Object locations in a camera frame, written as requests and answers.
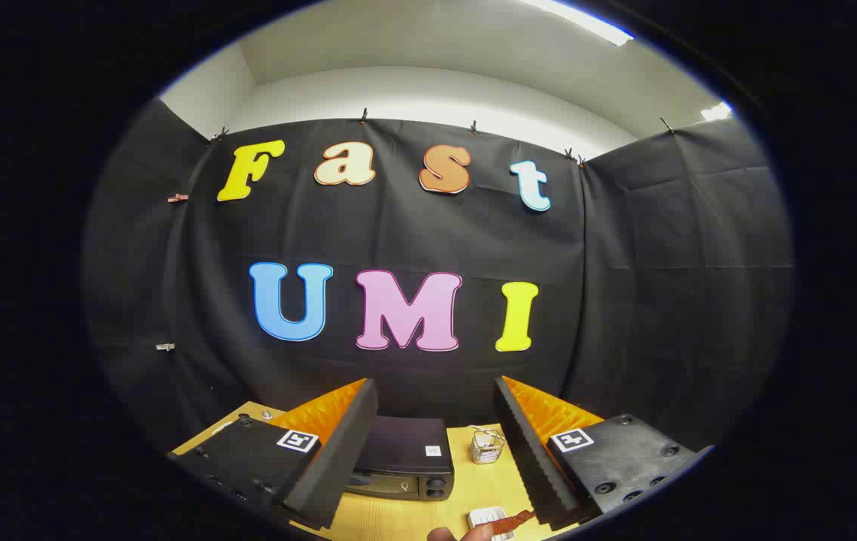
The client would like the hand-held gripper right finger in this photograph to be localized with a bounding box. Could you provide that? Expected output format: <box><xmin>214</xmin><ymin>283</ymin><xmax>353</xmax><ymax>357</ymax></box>
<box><xmin>493</xmin><ymin>376</ymin><xmax>716</xmax><ymax>531</ymax></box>

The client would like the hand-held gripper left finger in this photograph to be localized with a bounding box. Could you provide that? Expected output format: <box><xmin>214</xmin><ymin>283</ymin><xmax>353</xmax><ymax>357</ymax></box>
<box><xmin>165</xmin><ymin>378</ymin><xmax>379</xmax><ymax>530</ymax></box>

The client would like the brown steak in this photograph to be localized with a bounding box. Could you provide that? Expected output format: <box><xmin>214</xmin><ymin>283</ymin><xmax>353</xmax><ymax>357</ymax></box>
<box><xmin>490</xmin><ymin>509</ymin><xmax>536</xmax><ymax>536</ymax></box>

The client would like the metal wire basket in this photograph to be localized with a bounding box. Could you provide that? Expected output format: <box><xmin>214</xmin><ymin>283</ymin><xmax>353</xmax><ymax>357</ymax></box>
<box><xmin>470</xmin><ymin>426</ymin><xmax>507</xmax><ymax>465</ymax></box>

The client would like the white rectangular dish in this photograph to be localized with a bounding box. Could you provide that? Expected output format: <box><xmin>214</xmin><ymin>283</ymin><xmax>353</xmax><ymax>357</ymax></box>
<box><xmin>468</xmin><ymin>507</ymin><xmax>516</xmax><ymax>541</ymax></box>

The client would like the long ceiling light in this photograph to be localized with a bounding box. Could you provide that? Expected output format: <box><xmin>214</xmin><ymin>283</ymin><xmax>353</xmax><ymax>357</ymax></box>
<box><xmin>519</xmin><ymin>0</ymin><xmax>634</xmax><ymax>47</ymax></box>

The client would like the black toaster oven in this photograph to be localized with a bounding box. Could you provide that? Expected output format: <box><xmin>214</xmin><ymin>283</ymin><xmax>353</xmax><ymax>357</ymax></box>
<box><xmin>346</xmin><ymin>416</ymin><xmax>456</xmax><ymax>503</ymax></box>

